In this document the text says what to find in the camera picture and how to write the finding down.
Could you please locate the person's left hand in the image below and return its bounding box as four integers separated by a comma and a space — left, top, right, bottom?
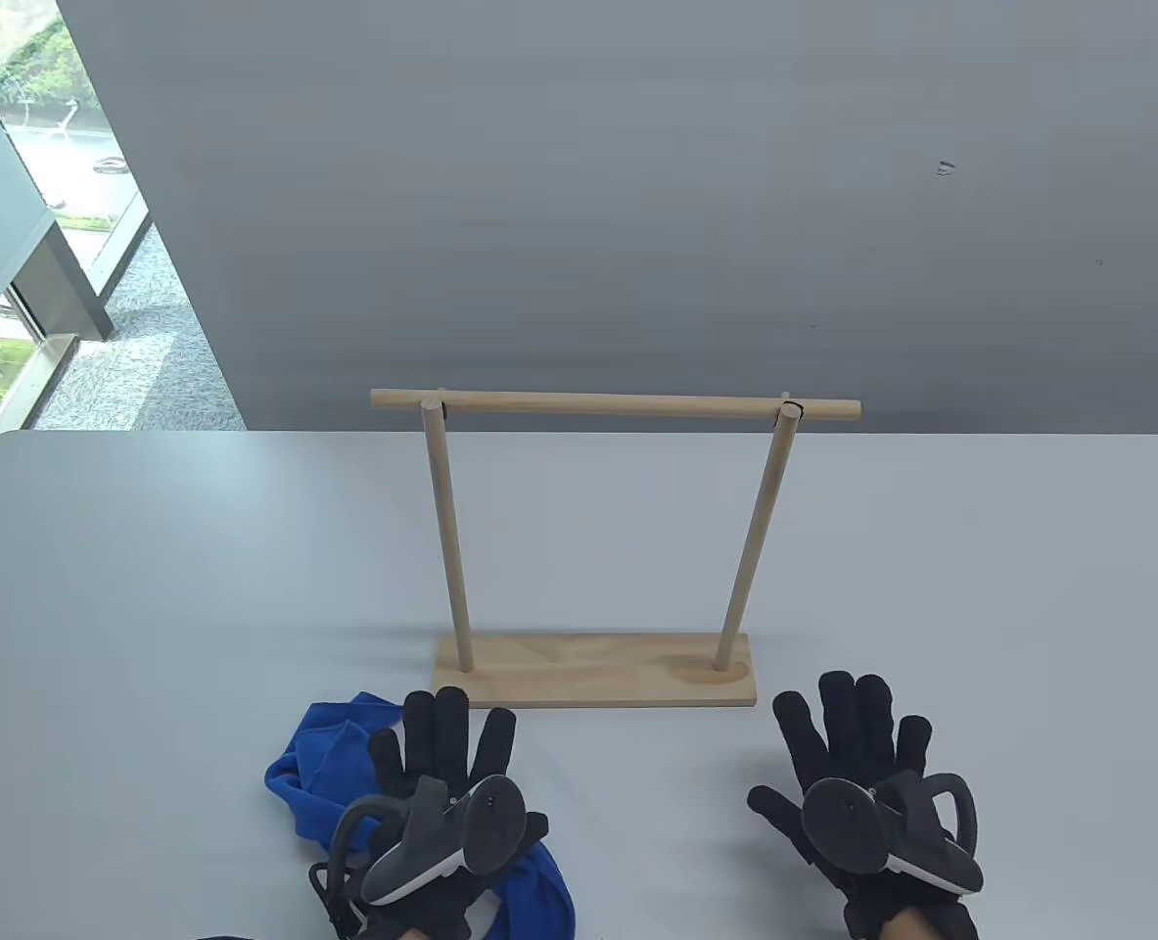
309, 685, 550, 940

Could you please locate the person's right hand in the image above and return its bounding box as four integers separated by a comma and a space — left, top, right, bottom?
747, 671, 981, 940

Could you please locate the blue square towel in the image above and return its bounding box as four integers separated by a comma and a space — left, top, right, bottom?
265, 691, 577, 940

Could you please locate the wooden desktop rack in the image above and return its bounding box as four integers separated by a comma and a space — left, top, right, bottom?
370, 388, 862, 710

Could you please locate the white desktop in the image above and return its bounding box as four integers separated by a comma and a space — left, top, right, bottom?
0, 431, 1158, 940

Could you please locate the black right hand controller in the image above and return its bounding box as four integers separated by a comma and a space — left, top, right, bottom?
802, 772, 986, 894

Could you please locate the black hand controller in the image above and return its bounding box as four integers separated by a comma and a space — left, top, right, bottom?
329, 774, 529, 908
802, 772, 986, 894

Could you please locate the black left hand controller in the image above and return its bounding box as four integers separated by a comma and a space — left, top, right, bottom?
329, 774, 529, 908

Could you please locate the black glove cable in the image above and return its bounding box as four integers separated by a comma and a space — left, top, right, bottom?
308, 860, 364, 940

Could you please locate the dark window frame post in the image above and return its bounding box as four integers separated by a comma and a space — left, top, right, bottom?
9, 221, 116, 344

